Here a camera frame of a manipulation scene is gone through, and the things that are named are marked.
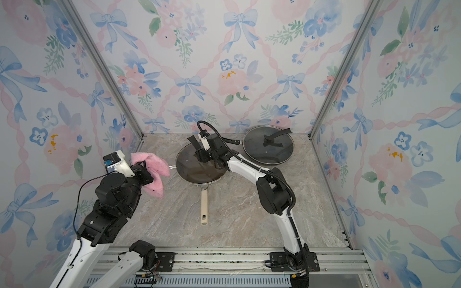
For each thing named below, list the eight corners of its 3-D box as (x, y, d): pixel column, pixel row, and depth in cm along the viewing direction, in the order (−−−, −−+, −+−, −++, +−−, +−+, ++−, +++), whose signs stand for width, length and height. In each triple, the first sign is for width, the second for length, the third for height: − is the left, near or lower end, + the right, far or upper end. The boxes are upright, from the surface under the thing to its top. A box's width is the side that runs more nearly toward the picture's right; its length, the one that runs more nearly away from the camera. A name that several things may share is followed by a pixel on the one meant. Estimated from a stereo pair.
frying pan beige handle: (205, 232, 84) (201, 223, 73) (204, 195, 95) (200, 183, 85) (210, 231, 84) (207, 222, 74) (208, 194, 95) (206, 182, 85)
